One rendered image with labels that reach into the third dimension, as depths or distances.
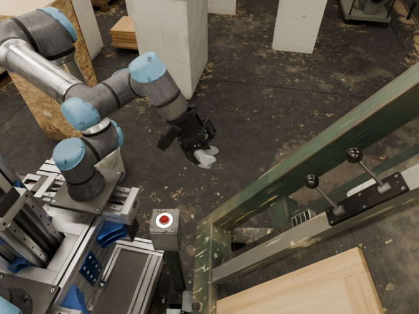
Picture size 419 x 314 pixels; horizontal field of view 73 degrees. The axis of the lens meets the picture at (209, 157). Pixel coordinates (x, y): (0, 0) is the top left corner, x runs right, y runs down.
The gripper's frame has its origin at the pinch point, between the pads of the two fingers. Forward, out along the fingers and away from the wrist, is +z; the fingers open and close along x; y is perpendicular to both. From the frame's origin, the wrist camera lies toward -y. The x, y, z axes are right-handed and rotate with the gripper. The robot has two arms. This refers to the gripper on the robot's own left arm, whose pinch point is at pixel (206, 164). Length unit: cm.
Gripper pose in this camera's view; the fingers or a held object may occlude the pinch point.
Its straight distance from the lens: 84.0
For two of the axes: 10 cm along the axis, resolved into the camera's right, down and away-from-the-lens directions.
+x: 2.3, -7.2, 6.5
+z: 4.6, 6.7, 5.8
